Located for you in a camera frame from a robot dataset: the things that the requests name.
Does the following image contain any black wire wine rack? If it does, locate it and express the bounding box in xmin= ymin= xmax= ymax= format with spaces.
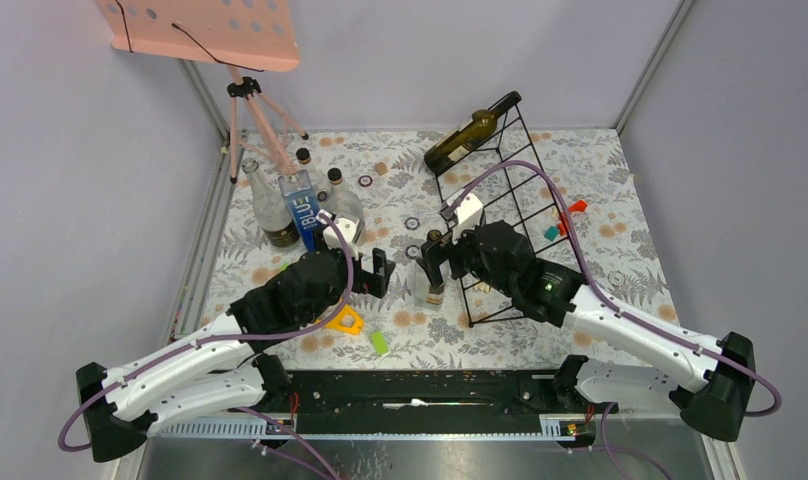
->
xmin=436 ymin=107 xmax=586 ymax=327

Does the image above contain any clear square bottle black cap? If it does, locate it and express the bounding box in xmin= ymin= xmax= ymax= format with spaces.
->
xmin=409 ymin=257 xmax=445 ymax=311

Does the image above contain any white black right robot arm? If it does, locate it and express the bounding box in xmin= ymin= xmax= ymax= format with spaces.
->
xmin=416 ymin=221 xmax=755 ymax=442

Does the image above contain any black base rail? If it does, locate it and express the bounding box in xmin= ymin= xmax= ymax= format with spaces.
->
xmin=252 ymin=370 xmax=605 ymax=437

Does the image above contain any clear bottle blue gold emblem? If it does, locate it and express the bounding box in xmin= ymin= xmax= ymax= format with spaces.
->
xmin=296 ymin=147 xmax=332 ymax=208

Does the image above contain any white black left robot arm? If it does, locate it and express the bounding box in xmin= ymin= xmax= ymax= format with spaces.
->
xmin=76 ymin=248 xmax=396 ymax=463

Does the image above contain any yellow triangle frame toy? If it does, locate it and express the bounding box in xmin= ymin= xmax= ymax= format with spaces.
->
xmin=325 ymin=305 xmax=364 ymax=335

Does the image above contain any wooden cube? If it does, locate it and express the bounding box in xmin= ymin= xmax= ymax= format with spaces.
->
xmin=374 ymin=162 xmax=388 ymax=176

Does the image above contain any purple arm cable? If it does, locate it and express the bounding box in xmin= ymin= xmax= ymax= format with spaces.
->
xmin=441 ymin=160 xmax=783 ymax=480
xmin=58 ymin=211 xmax=356 ymax=454

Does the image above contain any clear bottle black label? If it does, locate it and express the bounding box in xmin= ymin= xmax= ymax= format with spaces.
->
xmin=241 ymin=159 xmax=300 ymax=249

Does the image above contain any red arch block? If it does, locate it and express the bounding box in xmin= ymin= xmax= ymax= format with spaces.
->
xmin=557 ymin=200 xmax=588 ymax=237

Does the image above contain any dark green wine bottle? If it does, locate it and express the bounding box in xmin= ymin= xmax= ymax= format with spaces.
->
xmin=423 ymin=91 xmax=521 ymax=176

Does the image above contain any poker chip near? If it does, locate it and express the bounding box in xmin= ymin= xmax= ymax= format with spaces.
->
xmin=405 ymin=245 xmax=421 ymax=260

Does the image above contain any teal cube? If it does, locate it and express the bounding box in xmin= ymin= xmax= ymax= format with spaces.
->
xmin=544 ymin=226 xmax=559 ymax=241

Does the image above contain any poker chip middle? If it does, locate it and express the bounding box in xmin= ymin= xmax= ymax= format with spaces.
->
xmin=404 ymin=217 xmax=420 ymax=231

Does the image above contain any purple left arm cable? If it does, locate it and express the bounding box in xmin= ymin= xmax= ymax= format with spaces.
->
xmin=58 ymin=211 xmax=356 ymax=454

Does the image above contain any blue square glass bottle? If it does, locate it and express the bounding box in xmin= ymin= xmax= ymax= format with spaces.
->
xmin=277 ymin=170 xmax=321 ymax=251

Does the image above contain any pink music stand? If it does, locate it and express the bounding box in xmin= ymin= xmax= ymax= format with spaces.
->
xmin=95 ymin=0 xmax=309 ymax=183

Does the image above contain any white poker chip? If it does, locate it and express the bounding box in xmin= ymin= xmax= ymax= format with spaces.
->
xmin=607 ymin=272 xmax=625 ymax=287

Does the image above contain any green flat block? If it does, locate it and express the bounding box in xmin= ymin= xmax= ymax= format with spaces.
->
xmin=370 ymin=331 xmax=389 ymax=356

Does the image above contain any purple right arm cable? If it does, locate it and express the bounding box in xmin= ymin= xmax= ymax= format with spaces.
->
xmin=441 ymin=160 xmax=783 ymax=480

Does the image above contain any clear round bottle gold label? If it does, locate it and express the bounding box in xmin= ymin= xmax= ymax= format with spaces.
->
xmin=325 ymin=168 xmax=366 ymax=245

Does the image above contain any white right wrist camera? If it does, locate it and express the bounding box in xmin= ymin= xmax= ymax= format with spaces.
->
xmin=439 ymin=188 xmax=484 ymax=230

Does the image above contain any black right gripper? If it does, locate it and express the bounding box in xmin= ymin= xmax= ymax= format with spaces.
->
xmin=416 ymin=217 xmax=517 ymax=298

